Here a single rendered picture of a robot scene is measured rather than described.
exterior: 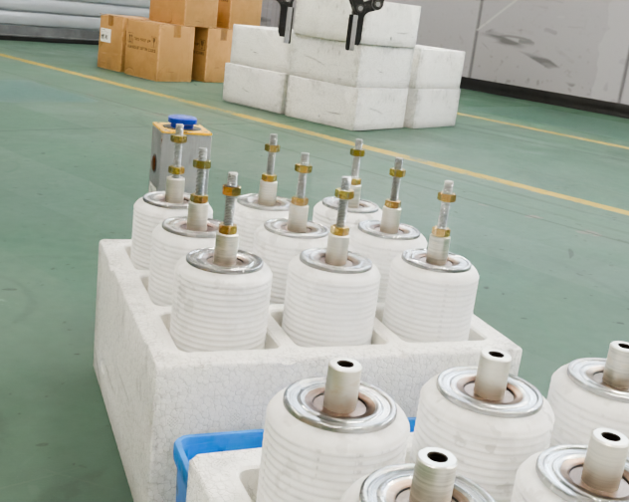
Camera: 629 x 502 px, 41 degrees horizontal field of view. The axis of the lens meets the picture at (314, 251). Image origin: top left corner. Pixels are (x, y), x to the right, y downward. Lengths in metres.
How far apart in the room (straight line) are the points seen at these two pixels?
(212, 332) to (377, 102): 3.01
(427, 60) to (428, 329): 3.17
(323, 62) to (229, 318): 3.00
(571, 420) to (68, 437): 0.58
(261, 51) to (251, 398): 3.31
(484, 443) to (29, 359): 0.76
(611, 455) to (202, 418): 0.41
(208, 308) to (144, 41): 4.05
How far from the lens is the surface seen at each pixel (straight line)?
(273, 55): 3.99
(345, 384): 0.55
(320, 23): 3.77
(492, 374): 0.61
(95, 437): 1.03
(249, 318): 0.81
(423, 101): 4.02
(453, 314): 0.90
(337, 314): 0.84
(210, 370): 0.79
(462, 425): 0.59
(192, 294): 0.81
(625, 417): 0.66
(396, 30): 3.80
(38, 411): 1.08
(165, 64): 4.75
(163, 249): 0.92
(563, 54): 6.42
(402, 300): 0.90
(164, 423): 0.80
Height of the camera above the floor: 0.50
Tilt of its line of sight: 16 degrees down
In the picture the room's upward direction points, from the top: 7 degrees clockwise
